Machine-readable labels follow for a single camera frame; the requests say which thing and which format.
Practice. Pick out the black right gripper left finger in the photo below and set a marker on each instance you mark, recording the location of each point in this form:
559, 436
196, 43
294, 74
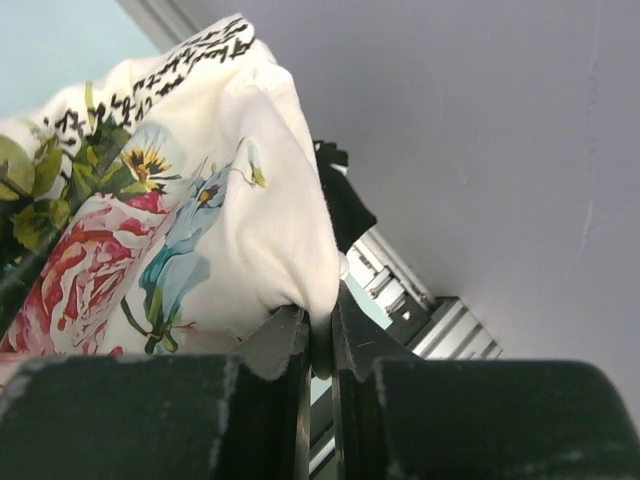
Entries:
240, 415

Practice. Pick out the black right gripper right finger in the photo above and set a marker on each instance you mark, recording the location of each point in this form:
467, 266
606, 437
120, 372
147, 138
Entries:
565, 420

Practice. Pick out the white t shirt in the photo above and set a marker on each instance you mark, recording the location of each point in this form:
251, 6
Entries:
169, 207

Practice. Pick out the stack of black t shirts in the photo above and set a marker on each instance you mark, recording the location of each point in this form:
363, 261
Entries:
350, 217

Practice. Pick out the aluminium frame rail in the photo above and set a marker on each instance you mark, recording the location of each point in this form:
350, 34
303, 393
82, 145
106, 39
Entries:
425, 310

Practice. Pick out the right aluminium corner post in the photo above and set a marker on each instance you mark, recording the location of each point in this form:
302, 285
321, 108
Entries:
164, 22

